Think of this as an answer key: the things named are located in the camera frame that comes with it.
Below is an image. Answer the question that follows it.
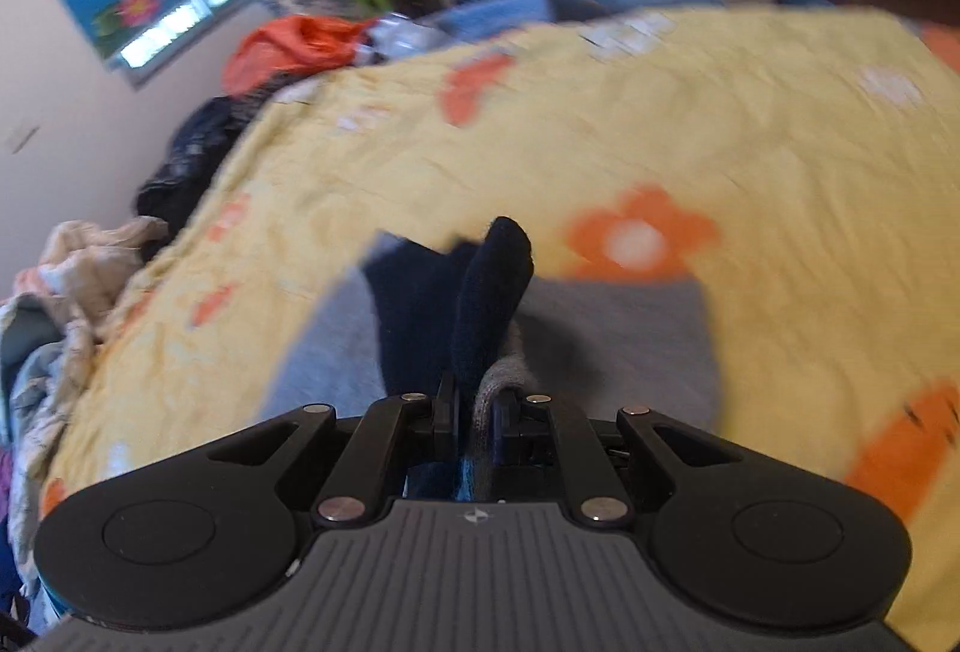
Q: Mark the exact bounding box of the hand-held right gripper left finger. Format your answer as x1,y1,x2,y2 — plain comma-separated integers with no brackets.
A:
202,371,461,525

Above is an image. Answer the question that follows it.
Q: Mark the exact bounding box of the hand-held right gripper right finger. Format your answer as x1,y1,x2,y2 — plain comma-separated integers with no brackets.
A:
499,389,752,525

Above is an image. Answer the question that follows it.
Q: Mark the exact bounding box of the navy and grey knit garment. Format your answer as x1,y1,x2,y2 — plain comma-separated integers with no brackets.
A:
259,215,725,503

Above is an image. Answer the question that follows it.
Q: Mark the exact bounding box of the dark crumpled jacket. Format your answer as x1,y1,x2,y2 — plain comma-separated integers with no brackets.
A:
133,86,302,242

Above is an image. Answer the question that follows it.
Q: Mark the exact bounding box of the yellow floral blanket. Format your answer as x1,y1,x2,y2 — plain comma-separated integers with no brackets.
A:
41,3,960,652

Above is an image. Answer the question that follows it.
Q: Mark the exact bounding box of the white crumpled plastic bag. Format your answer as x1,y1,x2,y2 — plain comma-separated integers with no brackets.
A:
358,17,432,67

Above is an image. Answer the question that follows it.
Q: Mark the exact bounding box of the orange cloth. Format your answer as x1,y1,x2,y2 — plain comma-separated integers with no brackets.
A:
223,14,377,97

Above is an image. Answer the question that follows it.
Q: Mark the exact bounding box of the beige crumpled bedding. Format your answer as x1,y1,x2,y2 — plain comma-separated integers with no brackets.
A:
0,215,172,480

